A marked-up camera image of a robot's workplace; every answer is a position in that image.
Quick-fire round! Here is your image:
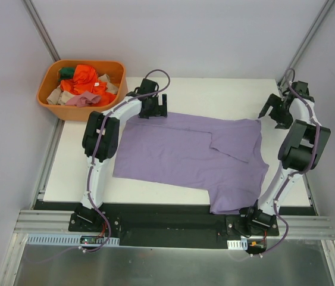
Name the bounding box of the right aluminium frame post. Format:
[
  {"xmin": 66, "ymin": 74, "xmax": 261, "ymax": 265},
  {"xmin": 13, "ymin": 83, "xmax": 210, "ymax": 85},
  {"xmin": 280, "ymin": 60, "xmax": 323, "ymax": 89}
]
[{"xmin": 277, "ymin": 0, "xmax": 335, "ymax": 90}]

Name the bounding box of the pink t shirt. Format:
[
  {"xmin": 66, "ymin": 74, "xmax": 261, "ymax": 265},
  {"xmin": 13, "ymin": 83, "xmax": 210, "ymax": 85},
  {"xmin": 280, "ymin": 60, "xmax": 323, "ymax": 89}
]
[{"xmin": 65, "ymin": 91, "xmax": 101, "ymax": 108}]

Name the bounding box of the green t shirt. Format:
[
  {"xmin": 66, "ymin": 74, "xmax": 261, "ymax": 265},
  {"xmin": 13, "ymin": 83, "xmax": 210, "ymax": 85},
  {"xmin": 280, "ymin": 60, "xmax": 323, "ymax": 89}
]
[{"xmin": 58, "ymin": 67, "xmax": 76, "ymax": 81}]

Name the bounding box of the right white cable duct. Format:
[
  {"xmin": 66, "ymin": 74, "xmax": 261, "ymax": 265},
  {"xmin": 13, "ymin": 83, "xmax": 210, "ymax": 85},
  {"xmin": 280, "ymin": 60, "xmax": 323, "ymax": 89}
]
[{"xmin": 227, "ymin": 239, "xmax": 248, "ymax": 251}]

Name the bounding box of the orange t shirt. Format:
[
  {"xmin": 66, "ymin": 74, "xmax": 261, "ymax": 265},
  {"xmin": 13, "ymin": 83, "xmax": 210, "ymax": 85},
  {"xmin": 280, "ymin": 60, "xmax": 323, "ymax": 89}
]
[{"xmin": 59, "ymin": 64, "xmax": 117, "ymax": 105}]

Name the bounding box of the left aluminium frame post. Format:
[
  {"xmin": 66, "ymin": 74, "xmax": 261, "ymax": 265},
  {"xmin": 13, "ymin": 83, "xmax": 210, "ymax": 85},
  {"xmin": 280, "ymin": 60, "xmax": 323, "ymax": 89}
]
[{"xmin": 21, "ymin": 0, "xmax": 61, "ymax": 62}]

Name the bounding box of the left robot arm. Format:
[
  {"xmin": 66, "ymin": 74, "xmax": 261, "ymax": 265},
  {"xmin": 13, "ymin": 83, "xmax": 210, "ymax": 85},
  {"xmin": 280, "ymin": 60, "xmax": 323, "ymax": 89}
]
[{"xmin": 68, "ymin": 78, "xmax": 167, "ymax": 232}]

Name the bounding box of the white cable duct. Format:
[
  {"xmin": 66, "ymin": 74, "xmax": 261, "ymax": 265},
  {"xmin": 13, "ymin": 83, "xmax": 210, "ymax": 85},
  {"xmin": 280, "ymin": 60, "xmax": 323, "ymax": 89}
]
[
  {"xmin": 27, "ymin": 234, "xmax": 106, "ymax": 247},
  {"xmin": 227, "ymin": 239, "xmax": 248, "ymax": 251}
]

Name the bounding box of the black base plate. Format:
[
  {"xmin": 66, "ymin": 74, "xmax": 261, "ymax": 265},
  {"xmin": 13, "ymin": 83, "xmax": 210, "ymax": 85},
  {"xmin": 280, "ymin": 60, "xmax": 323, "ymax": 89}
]
[{"xmin": 68, "ymin": 203, "xmax": 279, "ymax": 249}]

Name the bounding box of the purple t shirt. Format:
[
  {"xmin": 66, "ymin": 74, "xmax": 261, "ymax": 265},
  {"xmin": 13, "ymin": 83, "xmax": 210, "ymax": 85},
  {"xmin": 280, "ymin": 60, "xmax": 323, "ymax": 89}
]
[{"xmin": 113, "ymin": 113, "xmax": 269, "ymax": 215}]

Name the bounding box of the aluminium frame post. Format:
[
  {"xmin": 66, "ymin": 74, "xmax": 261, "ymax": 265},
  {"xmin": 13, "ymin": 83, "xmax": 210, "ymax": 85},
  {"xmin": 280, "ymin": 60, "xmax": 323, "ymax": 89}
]
[
  {"xmin": 277, "ymin": 0, "xmax": 335, "ymax": 90},
  {"xmin": 21, "ymin": 0, "xmax": 61, "ymax": 62}
]

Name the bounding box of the left white cable duct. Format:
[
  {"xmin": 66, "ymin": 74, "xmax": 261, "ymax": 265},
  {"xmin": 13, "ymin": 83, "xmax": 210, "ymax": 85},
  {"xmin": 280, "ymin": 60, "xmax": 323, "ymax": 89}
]
[{"xmin": 27, "ymin": 234, "xmax": 106, "ymax": 247}]

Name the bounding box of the orange plastic bin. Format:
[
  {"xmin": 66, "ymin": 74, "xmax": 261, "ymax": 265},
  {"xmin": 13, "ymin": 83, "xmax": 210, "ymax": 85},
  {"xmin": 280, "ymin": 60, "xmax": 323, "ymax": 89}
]
[{"xmin": 37, "ymin": 60, "xmax": 128, "ymax": 122}]

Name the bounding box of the beige t shirt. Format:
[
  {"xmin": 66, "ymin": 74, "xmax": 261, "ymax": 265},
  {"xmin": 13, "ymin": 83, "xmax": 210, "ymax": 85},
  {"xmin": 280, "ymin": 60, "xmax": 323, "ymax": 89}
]
[{"xmin": 46, "ymin": 74, "xmax": 118, "ymax": 106}]

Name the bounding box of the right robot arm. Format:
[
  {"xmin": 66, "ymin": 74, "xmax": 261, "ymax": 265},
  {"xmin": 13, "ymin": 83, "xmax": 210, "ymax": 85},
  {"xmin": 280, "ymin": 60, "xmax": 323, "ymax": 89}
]
[{"xmin": 245, "ymin": 81, "xmax": 331, "ymax": 236}]

